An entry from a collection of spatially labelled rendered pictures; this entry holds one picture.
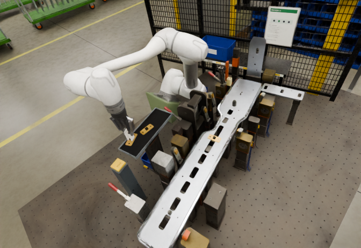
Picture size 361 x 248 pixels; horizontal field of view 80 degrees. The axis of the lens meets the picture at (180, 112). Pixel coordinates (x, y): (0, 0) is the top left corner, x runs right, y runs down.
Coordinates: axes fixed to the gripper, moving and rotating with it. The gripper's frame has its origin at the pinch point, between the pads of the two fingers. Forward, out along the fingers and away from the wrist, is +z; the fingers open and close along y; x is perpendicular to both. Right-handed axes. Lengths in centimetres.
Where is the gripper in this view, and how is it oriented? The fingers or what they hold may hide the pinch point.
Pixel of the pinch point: (129, 135)
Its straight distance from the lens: 120.8
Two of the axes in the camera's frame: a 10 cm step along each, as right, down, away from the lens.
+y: 9.5, 1.3, -3.0
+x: 3.0, -7.1, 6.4
